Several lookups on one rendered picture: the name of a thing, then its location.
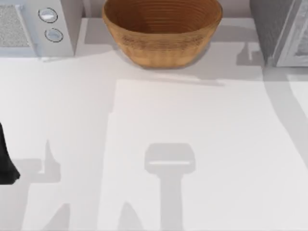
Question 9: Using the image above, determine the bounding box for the plain round microwave knob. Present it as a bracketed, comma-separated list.
[44, 27, 64, 43]

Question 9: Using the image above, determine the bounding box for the pale microwave oven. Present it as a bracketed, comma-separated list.
[0, 0, 85, 58]

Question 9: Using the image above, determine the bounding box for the brown woven basket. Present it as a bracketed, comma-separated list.
[102, 0, 223, 69]

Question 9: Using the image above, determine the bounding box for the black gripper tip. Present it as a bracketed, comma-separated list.
[0, 122, 21, 186]

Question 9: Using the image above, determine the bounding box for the microwave knob with white bar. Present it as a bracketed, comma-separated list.
[38, 7, 59, 23]

